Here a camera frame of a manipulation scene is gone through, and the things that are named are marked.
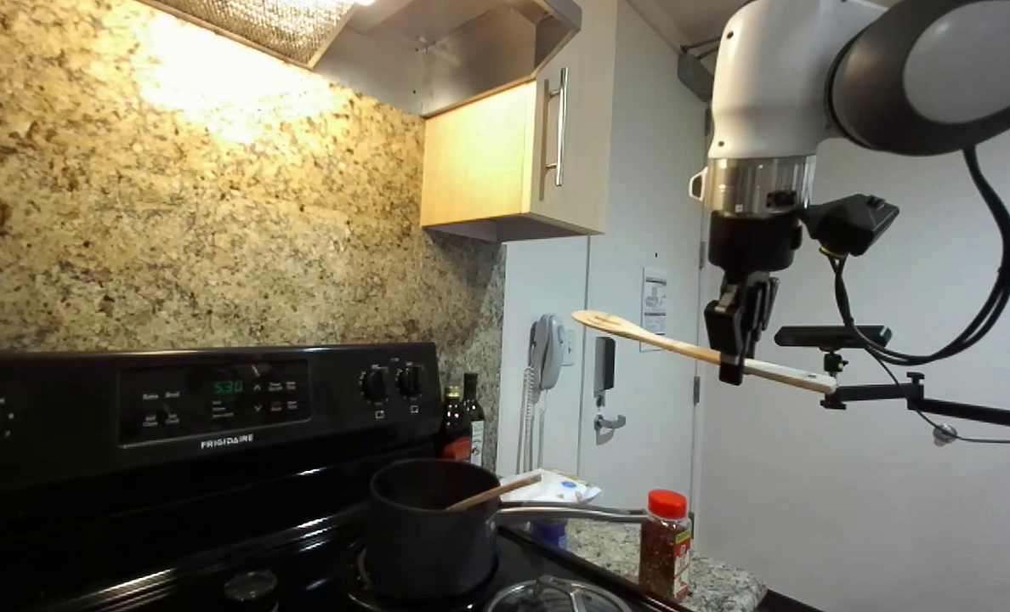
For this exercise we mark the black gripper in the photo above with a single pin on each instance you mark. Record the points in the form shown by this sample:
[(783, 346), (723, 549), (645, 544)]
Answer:
[(756, 243)]

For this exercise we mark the long wooden spoon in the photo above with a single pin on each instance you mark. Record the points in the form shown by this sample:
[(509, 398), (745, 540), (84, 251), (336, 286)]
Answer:
[(639, 332)]

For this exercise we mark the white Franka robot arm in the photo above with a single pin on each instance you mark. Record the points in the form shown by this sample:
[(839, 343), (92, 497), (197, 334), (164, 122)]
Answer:
[(777, 81)]

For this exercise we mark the glass pot lid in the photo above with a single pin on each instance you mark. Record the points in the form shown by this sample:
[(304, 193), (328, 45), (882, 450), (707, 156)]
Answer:
[(557, 598)]

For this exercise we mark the black electric stove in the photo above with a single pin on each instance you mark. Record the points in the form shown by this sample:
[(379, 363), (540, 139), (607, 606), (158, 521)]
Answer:
[(74, 497)]

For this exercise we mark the white paper notice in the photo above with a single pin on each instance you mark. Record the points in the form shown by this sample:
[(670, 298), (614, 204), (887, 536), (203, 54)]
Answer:
[(653, 295)]

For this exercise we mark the black door lock box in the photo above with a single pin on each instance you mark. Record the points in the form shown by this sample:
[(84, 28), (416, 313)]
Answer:
[(603, 370)]

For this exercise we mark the white door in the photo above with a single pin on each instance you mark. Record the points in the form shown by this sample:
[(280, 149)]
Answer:
[(650, 453)]

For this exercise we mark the red lid spice jar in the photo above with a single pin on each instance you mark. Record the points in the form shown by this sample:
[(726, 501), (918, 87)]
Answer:
[(668, 556)]

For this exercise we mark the white plastic package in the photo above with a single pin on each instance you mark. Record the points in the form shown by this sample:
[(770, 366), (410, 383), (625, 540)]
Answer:
[(560, 491)]

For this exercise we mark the grey door closer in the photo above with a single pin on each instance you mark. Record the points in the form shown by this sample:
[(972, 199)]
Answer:
[(694, 70)]

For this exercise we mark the dark bottle white label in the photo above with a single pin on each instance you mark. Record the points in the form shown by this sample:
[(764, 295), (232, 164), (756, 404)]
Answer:
[(474, 414)]

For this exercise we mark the thin wooden utensil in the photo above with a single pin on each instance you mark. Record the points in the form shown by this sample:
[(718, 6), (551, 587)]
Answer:
[(492, 495)]

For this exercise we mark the dark olive oil bottle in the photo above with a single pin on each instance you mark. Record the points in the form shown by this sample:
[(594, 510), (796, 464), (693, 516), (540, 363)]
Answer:
[(452, 430)]

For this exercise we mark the steel range hood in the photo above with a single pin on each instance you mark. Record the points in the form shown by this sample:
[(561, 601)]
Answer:
[(435, 56)]

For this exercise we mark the black stereo camera bar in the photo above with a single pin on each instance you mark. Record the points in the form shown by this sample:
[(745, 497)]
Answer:
[(832, 338)]

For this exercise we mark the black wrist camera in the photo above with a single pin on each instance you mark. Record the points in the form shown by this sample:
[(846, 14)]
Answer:
[(856, 224)]

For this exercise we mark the white wall phone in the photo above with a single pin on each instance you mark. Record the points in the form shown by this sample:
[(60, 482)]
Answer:
[(544, 355)]

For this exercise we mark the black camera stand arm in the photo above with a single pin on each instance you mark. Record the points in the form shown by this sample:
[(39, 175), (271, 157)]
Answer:
[(981, 410)]

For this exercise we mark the wooden wall cabinet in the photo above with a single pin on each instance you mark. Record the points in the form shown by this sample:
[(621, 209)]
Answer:
[(482, 157)]

